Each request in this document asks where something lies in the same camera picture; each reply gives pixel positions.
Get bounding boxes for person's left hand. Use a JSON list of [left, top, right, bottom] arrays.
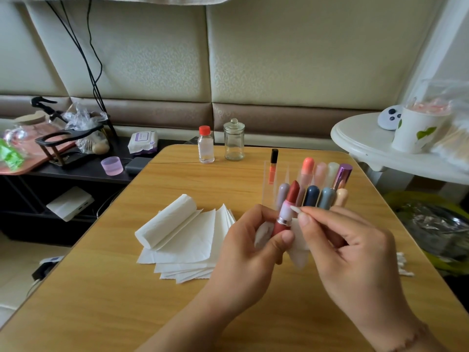
[[201, 203, 296, 320]]

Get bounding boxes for person's right hand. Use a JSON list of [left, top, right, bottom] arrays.
[[297, 205, 419, 349]]

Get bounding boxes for pile of cotton swabs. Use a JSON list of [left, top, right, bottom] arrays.
[[396, 249, 416, 278]]

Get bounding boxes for stack of white tissues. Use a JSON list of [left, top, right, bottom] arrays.
[[135, 193, 237, 285]]

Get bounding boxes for white tissue sheet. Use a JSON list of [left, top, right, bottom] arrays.
[[253, 216, 312, 272]]

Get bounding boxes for red lipstick pink tube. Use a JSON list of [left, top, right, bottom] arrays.
[[273, 179, 301, 238]]

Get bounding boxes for clear acrylic lipstick organizer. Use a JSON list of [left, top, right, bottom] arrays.
[[268, 148, 353, 211]]

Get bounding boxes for person's right forearm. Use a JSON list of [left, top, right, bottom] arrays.
[[381, 319, 448, 352]]

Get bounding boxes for yellow-green bin with bag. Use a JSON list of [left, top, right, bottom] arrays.
[[381, 190, 469, 279]]

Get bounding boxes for glass jar with lid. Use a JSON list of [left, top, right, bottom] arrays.
[[223, 118, 246, 161]]

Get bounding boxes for clear bottle red cap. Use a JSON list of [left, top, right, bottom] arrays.
[[198, 125, 215, 164]]

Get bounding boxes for white round side table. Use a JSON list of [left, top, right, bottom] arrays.
[[330, 113, 469, 186]]

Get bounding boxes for white mug green leaf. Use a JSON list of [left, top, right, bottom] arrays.
[[391, 102, 451, 154]]

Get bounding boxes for white panda figure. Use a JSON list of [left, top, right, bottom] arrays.
[[377, 105, 404, 131]]

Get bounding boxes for wet wipes pack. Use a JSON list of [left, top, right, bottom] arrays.
[[128, 130, 158, 154]]

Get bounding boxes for small purple plastic cup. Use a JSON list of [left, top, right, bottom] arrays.
[[100, 156, 124, 176]]

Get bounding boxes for black low shelf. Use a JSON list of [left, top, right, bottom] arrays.
[[0, 132, 195, 246]]

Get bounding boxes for white power bank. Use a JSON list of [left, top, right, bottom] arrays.
[[46, 186, 95, 222]]

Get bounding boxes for crumpled clear plastic bag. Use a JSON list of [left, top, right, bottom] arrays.
[[62, 102, 111, 154]]

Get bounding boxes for beige padded backrest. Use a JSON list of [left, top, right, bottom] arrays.
[[0, 0, 448, 144]]

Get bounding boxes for pink tray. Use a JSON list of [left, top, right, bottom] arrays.
[[0, 128, 74, 176]]

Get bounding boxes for black clip tool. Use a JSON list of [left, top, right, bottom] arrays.
[[31, 96, 65, 118]]

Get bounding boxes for green plastic wrapper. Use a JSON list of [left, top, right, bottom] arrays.
[[0, 137, 26, 172]]

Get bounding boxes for jar with wooden lid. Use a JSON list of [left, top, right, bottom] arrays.
[[13, 111, 48, 140]]

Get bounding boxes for thin wrist bracelet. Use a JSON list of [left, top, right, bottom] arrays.
[[384, 322, 429, 352]]

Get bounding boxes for black cables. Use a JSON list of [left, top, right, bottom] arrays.
[[45, 0, 111, 122]]

